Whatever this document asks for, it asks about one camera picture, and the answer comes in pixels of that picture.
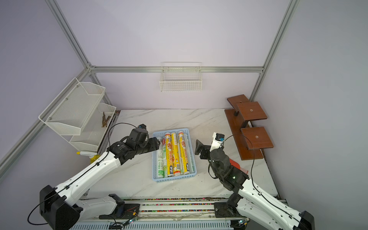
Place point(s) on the yellow red chef wrap roll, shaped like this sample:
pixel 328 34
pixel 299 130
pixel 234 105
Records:
pixel 176 157

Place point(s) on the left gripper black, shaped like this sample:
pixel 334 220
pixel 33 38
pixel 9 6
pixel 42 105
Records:
pixel 153 143

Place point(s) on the yellow blue label wrap roll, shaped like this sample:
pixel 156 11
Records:
pixel 183 153

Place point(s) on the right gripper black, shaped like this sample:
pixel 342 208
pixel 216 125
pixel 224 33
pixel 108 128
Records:
pixel 201 148

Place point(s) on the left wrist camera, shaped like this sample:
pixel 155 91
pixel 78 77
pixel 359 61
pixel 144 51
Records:
pixel 143 126

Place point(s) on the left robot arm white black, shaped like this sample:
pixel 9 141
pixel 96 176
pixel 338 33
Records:
pixel 61 206

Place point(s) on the white mesh shelf basket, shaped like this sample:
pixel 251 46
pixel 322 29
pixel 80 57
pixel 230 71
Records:
pixel 71 110
pixel 93 134

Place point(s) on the white wire wall basket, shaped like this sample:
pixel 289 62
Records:
pixel 181 77

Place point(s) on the brown clips in basket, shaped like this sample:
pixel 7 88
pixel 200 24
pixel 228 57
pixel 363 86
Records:
pixel 105 120

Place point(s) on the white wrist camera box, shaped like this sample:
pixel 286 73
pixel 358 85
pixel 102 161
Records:
pixel 218 140

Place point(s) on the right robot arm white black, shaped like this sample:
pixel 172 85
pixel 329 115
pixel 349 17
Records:
pixel 248 199

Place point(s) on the brown wooden tiered stand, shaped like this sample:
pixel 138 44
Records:
pixel 250 140

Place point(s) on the red rubber glove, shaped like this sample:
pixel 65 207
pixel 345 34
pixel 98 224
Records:
pixel 236 165

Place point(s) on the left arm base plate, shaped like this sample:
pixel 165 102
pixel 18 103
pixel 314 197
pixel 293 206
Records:
pixel 126 211

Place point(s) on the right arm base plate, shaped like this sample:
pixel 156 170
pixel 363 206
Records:
pixel 224 210

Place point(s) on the lower white mesh shelf basket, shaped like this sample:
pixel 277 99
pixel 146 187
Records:
pixel 93 134

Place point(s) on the light blue plastic basket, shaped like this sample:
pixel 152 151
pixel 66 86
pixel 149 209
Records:
pixel 161 134

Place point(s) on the upper white mesh shelf basket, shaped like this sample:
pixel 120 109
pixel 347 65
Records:
pixel 71 110

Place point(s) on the yellow icon wrap roll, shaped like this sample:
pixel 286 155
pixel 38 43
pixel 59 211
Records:
pixel 169 152

